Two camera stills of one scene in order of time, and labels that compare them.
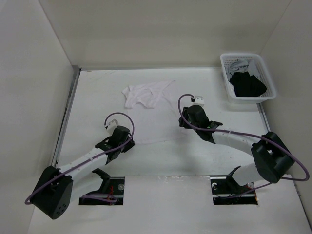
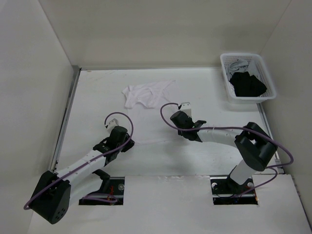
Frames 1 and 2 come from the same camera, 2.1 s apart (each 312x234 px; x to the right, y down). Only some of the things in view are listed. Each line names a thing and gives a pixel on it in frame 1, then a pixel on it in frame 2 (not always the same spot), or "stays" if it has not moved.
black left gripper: [130, 144] stays
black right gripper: [182, 123] to [180, 132]
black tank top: [245, 85] stays
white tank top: [152, 117] stays
